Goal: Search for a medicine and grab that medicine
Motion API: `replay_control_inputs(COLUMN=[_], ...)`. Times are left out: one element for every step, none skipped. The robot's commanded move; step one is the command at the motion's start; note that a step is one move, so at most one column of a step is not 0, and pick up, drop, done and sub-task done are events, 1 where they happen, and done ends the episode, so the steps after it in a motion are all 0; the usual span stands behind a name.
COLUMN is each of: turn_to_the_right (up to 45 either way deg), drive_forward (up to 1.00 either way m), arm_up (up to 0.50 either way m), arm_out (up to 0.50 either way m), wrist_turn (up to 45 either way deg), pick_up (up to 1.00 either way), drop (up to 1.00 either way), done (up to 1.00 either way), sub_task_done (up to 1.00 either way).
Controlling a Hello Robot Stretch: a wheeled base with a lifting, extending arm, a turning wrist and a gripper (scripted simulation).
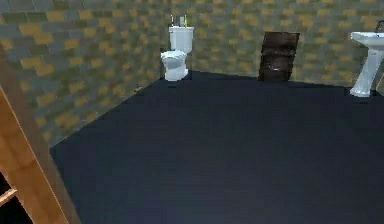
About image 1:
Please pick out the white toilet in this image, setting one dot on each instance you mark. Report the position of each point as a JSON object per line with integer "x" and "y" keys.
{"x": 178, "y": 55}

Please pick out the small yellow green bottle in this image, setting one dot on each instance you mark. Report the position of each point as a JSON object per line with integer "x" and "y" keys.
{"x": 185, "y": 21}

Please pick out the small clear bottle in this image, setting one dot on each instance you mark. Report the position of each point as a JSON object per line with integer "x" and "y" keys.
{"x": 172, "y": 20}

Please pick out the dark brown wooden shelf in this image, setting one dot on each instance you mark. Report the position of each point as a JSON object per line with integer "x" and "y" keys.
{"x": 278, "y": 56}

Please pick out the dark sink faucet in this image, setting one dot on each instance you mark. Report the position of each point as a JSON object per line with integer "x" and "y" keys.
{"x": 379, "y": 26}

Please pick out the white pedestal sink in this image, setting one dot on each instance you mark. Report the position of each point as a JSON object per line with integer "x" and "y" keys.
{"x": 368, "y": 63}

